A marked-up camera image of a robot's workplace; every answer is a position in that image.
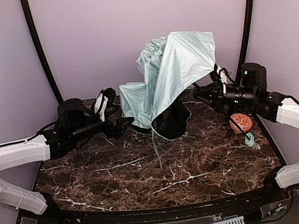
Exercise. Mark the black corner post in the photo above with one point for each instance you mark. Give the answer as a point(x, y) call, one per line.
point(246, 31)
point(40, 51)

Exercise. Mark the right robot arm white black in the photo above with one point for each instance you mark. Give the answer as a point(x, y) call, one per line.
point(252, 93)

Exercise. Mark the black front frame rail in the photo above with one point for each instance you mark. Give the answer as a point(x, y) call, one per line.
point(244, 203)

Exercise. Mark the red white patterned bowl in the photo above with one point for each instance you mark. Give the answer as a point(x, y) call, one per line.
point(244, 122)

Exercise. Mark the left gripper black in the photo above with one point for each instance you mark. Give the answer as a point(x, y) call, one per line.
point(114, 128)

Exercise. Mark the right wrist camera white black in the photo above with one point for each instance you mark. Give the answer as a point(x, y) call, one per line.
point(219, 74)

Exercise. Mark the mint green folding umbrella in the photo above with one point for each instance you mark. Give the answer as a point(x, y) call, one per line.
point(169, 65)

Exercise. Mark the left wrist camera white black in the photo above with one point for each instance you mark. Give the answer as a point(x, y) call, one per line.
point(104, 100)

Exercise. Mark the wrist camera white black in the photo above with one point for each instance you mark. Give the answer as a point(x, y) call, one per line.
point(219, 74)
point(104, 100)

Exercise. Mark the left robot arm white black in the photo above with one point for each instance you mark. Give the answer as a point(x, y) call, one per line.
point(75, 123)

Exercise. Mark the right black corner post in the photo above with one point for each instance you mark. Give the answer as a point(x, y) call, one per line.
point(246, 31)

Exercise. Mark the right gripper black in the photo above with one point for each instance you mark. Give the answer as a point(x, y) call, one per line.
point(216, 99)

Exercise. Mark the left black corner post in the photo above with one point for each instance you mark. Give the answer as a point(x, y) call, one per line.
point(40, 51)

